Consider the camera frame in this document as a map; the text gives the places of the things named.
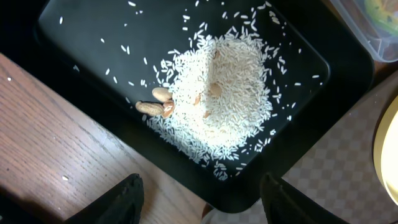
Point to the yellow plate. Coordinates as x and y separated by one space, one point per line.
385 149

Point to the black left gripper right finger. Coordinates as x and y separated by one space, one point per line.
285 204

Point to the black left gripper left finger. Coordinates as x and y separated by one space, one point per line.
120 205

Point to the dark brown serving tray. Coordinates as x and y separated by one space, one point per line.
338 172

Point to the pile of rice grains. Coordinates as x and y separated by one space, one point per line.
237 71

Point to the yellow green snack wrapper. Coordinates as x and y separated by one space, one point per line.
383 13

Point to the black waste tray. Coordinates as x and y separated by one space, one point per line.
25 41

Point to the peanut pieces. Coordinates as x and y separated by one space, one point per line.
165 107

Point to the clear plastic waste bin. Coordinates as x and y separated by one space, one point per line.
379 42

